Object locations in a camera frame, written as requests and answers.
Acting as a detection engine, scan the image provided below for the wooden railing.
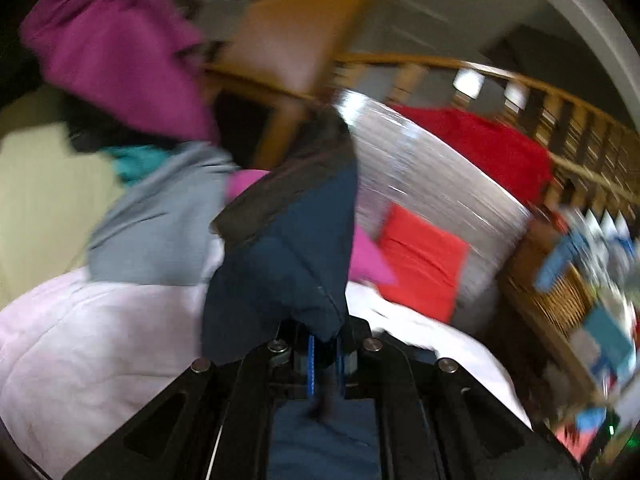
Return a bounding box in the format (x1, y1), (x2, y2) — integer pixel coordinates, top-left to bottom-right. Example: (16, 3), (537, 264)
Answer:
(330, 52), (640, 221)

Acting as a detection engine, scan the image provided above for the wicker basket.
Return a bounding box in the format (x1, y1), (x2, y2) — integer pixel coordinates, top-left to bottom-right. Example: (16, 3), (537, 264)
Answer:
(500, 240), (626, 396)

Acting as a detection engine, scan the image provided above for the red cloth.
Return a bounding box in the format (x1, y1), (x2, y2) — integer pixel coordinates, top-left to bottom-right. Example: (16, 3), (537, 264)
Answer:
(395, 105), (553, 206)
(375, 203), (471, 323)

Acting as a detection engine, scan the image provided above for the blue cloth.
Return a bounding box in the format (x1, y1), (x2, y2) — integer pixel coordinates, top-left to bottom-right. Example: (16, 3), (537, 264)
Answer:
(534, 230), (583, 293)

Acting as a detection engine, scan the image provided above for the wooden table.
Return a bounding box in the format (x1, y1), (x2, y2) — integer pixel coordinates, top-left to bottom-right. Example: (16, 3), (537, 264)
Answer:
(202, 0), (406, 171)

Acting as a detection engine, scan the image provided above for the magenta garment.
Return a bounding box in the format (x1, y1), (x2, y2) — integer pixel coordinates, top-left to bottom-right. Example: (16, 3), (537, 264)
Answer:
(20, 0), (221, 143)

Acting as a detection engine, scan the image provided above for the cream sofa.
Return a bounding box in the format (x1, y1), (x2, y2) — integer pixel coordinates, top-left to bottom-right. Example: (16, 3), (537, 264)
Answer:
(0, 85), (126, 306)

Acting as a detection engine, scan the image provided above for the grey garment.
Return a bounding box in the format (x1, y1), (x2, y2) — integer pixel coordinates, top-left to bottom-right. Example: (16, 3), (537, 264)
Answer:
(87, 140), (241, 286)

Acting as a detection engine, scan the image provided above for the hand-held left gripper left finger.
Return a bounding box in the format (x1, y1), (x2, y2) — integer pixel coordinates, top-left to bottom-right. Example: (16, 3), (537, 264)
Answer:
(65, 324), (318, 480)

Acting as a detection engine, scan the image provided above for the silver foil mat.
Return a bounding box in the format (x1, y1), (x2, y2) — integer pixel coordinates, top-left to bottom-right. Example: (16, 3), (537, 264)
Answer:
(335, 89), (533, 336)

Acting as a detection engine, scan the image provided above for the black cloth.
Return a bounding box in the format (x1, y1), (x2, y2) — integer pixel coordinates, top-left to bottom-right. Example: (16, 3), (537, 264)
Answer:
(65, 110), (131, 153)

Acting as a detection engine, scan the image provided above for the teal box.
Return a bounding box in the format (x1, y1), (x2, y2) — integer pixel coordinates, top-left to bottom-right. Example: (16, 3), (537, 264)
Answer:
(582, 305), (637, 378)

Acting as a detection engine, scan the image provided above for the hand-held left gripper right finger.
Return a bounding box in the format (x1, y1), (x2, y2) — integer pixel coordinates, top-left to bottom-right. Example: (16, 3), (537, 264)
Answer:
(336, 316), (587, 480)

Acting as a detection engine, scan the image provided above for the navy blue jacket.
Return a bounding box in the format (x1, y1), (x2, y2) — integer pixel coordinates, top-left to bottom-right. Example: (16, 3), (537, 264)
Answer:
(202, 110), (381, 480)

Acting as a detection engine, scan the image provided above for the pink garment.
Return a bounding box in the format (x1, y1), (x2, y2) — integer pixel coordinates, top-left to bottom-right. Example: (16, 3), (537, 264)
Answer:
(225, 169), (398, 286)

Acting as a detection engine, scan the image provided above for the teal cloth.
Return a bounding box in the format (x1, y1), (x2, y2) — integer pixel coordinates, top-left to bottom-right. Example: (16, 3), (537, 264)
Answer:
(102, 145), (166, 186)

